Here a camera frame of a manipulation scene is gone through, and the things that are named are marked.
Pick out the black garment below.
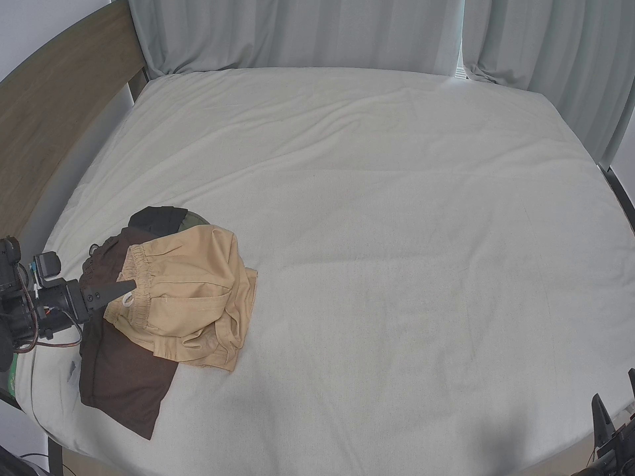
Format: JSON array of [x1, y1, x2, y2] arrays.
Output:
[[128, 206, 188, 239]]

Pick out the brown garment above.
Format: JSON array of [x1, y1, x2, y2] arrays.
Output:
[[78, 228, 179, 440]]

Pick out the bed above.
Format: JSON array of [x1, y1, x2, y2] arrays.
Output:
[[0, 0, 635, 476]]

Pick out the wide pale green curtain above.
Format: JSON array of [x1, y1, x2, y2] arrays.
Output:
[[121, 0, 469, 80]]

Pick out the green garment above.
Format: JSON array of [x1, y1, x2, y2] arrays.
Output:
[[171, 210, 211, 234]]

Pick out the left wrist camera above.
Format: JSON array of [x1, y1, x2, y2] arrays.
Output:
[[32, 250, 80, 291]]

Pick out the narrow pale green curtain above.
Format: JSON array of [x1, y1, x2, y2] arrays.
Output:
[[461, 0, 635, 167]]

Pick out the tan shorts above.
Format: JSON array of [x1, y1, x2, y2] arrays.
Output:
[[103, 223, 260, 372]]

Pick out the green printed bag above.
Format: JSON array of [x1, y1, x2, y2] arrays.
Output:
[[4, 352, 21, 400]]

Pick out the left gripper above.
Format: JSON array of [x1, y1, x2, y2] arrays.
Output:
[[37, 279, 138, 340]]

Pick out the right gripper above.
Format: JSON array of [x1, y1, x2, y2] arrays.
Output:
[[592, 367, 635, 465]]

